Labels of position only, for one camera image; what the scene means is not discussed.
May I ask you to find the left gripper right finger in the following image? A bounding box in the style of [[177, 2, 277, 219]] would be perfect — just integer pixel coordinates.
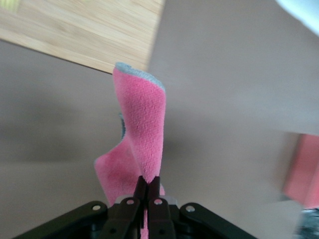
[[148, 175, 176, 239]]

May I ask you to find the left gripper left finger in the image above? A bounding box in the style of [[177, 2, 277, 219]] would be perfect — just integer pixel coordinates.
[[101, 175, 148, 239]]

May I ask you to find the pink microfibre cloth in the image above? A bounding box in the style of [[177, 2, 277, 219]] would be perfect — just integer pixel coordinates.
[[94, 62, 167, 239]]

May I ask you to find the pink plastic bin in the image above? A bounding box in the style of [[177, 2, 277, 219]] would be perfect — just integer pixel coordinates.
[[281, 133, 319, 210]]

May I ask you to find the bamboo cutting board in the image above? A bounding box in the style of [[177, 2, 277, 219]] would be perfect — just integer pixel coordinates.
[[0, 0, 167, 75]]

